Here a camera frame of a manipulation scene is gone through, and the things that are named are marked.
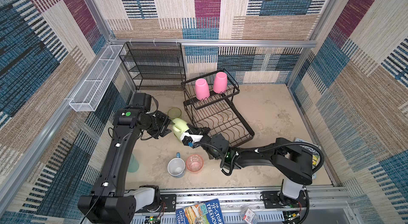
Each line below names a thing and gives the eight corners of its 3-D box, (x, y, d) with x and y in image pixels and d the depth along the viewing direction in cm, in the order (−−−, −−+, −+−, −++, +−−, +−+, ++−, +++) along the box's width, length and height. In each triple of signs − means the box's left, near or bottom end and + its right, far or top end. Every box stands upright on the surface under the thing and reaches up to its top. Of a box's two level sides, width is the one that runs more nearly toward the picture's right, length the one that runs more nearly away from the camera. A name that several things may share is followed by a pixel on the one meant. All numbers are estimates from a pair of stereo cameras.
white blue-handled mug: (167, 172, 84) (163, 166, 76) (180, 158, 88) (177, 151, 80) (178, 182, 81) (175, 177, 73) (190, 167, 85) (189, 160, 77)
